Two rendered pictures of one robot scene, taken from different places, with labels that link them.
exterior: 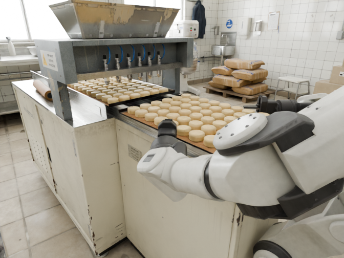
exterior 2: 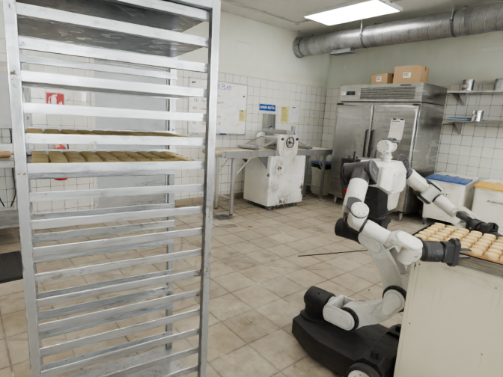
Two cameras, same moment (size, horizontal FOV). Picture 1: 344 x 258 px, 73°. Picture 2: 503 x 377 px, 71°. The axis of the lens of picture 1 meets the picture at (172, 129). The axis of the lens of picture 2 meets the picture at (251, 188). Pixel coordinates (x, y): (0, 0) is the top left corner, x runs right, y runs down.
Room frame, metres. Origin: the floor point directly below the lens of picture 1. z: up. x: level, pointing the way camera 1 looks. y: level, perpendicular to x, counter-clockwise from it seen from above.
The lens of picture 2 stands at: (2.27, -1.34, 1.42)
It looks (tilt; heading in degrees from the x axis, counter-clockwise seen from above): 11 degrees down; 176
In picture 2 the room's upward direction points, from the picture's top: 3 degrees clockwise
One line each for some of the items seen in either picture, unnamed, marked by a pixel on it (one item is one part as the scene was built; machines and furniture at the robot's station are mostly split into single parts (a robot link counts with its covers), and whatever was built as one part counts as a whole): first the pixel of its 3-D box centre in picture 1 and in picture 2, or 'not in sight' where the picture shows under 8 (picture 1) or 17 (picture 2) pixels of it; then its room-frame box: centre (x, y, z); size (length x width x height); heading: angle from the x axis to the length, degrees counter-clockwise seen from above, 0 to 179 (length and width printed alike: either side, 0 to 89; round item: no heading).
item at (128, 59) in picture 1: (130, 63); not in sight; (1.15, 0.20, 1.07); 0.06 x 0.03 x 0.18; 42
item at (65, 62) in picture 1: (124, 72); not in sight; (1.26, 0.26, 1.01); 0.72 x 0.33 x 0.34; 132
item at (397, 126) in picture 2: not in sight; (396, 129); (-2.83, 1.11, 1.39); 0.22 x 0.03 x 0.31; 36
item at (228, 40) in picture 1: (225, 44); not in sight; (5.65, -1.22, 0.93); 0.99 x 0.38 x 1.09; 36
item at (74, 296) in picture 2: not in sight; (127, 284); (1.04, -1.70, 0.78); 0.64 x 0.03 x 0.03; 118
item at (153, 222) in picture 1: (189, 204); (489, 345); (0.89, -0.08, 0.45); 0.70 x 0.34 x 0.90; 42
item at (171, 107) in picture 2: not in sight; (170, 203); (0.52, -1.63, 0.97); 0.03 x 0.03 x 1.70; 28
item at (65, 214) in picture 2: not in sight; (108, 212); (0.69, -1.88, 0.96); 0.64 x 0.03 x 0.03; 118
